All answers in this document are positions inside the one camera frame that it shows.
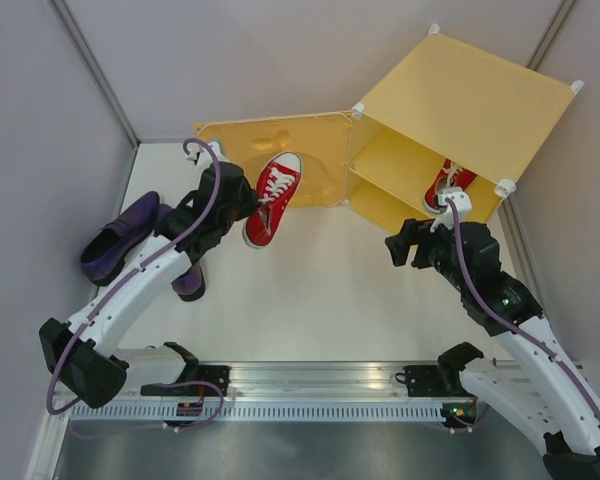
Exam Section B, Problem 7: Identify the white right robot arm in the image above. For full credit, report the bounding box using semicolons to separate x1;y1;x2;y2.
385;219;600;479

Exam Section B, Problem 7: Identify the purple loafer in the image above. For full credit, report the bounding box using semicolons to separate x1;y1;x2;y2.
79;191;160;287
155;203;206;302

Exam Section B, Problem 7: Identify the yellow plastic shoe cabinet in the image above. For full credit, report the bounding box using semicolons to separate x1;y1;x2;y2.
345;24;584;232

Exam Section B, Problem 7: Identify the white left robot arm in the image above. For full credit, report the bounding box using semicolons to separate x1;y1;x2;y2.
39;162;258;408

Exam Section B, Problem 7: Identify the red sneaker front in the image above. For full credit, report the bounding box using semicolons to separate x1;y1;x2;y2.
242;152;303;249

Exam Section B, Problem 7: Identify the purple loafer inner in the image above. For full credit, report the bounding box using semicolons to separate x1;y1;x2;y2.
155;203;206;302

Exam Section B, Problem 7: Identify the red sneaker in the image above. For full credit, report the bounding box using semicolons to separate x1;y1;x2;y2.
242;152;303;249
423;159;477;215

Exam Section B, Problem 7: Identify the aluminium mounting rail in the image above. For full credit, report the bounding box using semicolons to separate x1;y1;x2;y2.
69;360;586;401

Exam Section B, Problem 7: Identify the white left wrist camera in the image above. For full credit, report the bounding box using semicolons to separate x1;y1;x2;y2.
183;140;228;168

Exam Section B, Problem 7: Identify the white slotted cable duct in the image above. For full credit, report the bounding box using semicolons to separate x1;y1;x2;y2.
70;400;446;423

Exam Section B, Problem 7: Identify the purple loafer left outer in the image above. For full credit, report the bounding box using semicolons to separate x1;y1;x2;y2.
79;191;160;287

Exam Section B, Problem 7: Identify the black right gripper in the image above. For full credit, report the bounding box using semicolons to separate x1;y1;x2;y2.
384;212;472;292

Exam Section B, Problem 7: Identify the yellow cabinet door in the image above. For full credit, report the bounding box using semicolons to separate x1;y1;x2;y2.
193;110;356;211

